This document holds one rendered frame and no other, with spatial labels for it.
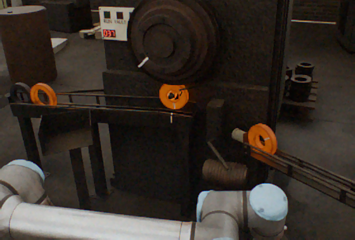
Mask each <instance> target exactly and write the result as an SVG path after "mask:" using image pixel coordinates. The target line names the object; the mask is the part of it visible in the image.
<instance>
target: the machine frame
mask: <svg viewBox="0 0 355 240"><path fill-rule="evenodd" d="M140 1H142V0H99V2H100V7H111V8H118V7H123V8H135V7H136V6H137V4H138V3H139V2H140ZM201 1H202V2H203V3H204V4H205V5H206V6H207V7H208V9H210V11H211V12H212V14H213V16H214V18H215V20H216V22H217V26H218V28H219V50H218V53H217V56H216V58H215V60H214V62H213V64H211V66H210V67H209V69H208V70H207V71H206V72H205V73H204V75H202V76H201V77H200V78H198V80H196V81H193V82H191V83H189V84H186V85H184V86H185V87H194V86H198V85H203V84H207V86H203V87H197V88H193V89H187V91H188V100H191V101H198V103H197V104H196V103H193V112H194V113H195V112H196V111H197V110H198V122H197V123H196V124H195V126H194V127H192V206H193V207H194V208H197V200H198V197H199V194H200V193H202V192H204V191H208V184H209V182H204V180H203V177H202V172H203V164H204V162H205V161H206V160H208V159H209V158H210V159H211V158H213V159H217V160H218V157H217V156H216V155H215V154H214V152H213V151H212V150H211V149H210V148H209V145H208V144H207V143H206V137H207V105H208V104H209V101H210V100H211V98H217V99H224V100H225V101H226V111H225V126H224V139H223V141H222V143H221V145H220V146H215V145H213V146H214V147H215V149H216V150H217V151H218V152H219V154H220V155H221V156H222V158H223V159H224V161H229V162H231V163H232V162H234V163H237V164H239V163H241V164H243V165H246V166H247V168H248V176H247V182H246V186H245V187H243V189H237V188H234V187H233V188H232V187H226V191H248V190H249V177H250V163H251V157H249V156H247V155H245V154H243V143H242V142H240V141H237V140H234V139H233V138H232V137H231V134H232V132H233V131H234V130H235V129H237V128H238V129H240V130H242V131H243V132H248V131H249V130H250V128H251V127H253V126H255V125H257V124H259V123H261V124H264V125H266V126H268V127H269V128H270V129H271V130H272V131H273V132H274V135H275V132H276V123H277V117H278V108H279V97H280V87H281V78H282V72H283V58H284V52H285V43H286V32H287V23H288V14H289V12H288V9H289V3H290V0H201ZM103 43H104V49H105V59H106V68H107V69H106V70H104V71H102V79H103V88H104V93H105V94H109V95H124V96H153V97H160V96H159V92H160V88H161V87H162V86H163V83H160V82H157V81H155V80H153V79H152V78H150V77H149V76H147V75H146V74H145V73H144V72H143V71H142V70H140V68H139V66H137V64H136V63H135V61H134V59H133V58H132V56H131V54H130V52H129V47H128V43H127V41H120V40H113V39H103ZM129 106H137V107H149V108H158V104H157V98H129ZM108 129H109V134H110V144H111V149H112V157H113V175H112V176H110V185H111V186H114V187H116V188H117V189H120V190H122V191H127V192H130V193H136V194H141V195H143V196H148V197H151V198H158V199H162V200H165V201H169V202H172V203H179V204H180V165H179V131H178V130H172V129H166V128H162V127H142V126H134V125H119V124H112V123H108Z"/></svg>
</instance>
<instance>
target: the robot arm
mask: <svg viewBox="0 0 355 240"><path fill-rule="evenodd" d="M44 179H45V178H44V174H43V172H42V171H41V169H40V168H39V167H38V166H37V165H35V164H34V163H32V162H31V161H26V160H14V161H12V162H11V163H9V164H7V165H5V166H4V167H3V168H1V169H0V240H16V239H18V240H239V237H238V228H239V227H250V232H251V234H252V237H251V240H281V239H280V238H281V236H282V235H283V231H284V230H286V229H287V227H286V226H285V220H286V216H287V213H288V201H287V197H286V196H285V193H284V192H283V191H282V190H281V189H280V188H279V187H276V186H275V185H273V184H261V185H258V186H256V187H255V188H253V190H251V191H213V190H211V191H204V192H202V193H200V194H199V197H198V200H197V222H179V221H173V220H164V219H158V218H143V217H134V216H128V215H119V214H113V213H104V212H94V211H89V210H80V209H74V208H64V207H59V206H54V205H53V203H52V201H51V200H50V199H49V198H48V194H47V192H46V191H45V190H44V189H43V188H42V187H43V185H44Z"/></svg>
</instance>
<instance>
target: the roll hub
mask: <svg viewBox="0 0 355 240"><path fill-rule="evenodd" d="M160 17H163V18H164V22H160V21H159V20H160ZM140 28H142V29H143V30H144V32H143V33H140V32H139V29H140ZM139 29H138V31H137V34H136V48H137V51H138V53H139V55H140V53H144V55H145V57H144V58H141V59H142V61H143V60H144V59H146V58H148V59H147V60H146V61H145V64H146V65H147V66H148V67H149V68H151V69H152V70H155V71H156V72H159V73H161V72H160V69H161V68H163V69H164V72H163V73H174V72H176V71H178V70H180V69H182V67H184V66H185V64H187V62H189V60H190V58H191V57H192V53H193V38H192V35H191V31H190V30H189V28H188V27H187V26H186V24H185V23H184V22H183V21H181V20H180V19H179V18H178V17H176V16H172V15H168V14H159V15H155V16H152V17H150V18H148V19H147V20H146V21H144V22H143V23H142V24H141V26H140V27H139ZM181 33H185V34H186V37H185V38H182V37H181ZM181 58H184V59H185V60H186V62H185V64H181Z"/></svg>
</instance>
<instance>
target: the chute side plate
mask: <svg viewBox="0 0 355 240"><path fill-rule="evenodd" d="M10 108H11V111H12V114H13V116H14V117H17V114H16V113H21V114H23V117H29V118H41V115H50V114H55V113H63V112H68V111H77V110H83V109H73V108H55V107H45V106H26V105H16V104H11V105H10ZM90 111H91V120H92V122H96V123H112V124H119V125H134V126H142V127H162V128H166V129H172V130H179V126H182V127H189V133H192V118H186V117H179V116H172V122H171V115H163V114H158V113H142V112H131V111H112V110H90Z"/></svg>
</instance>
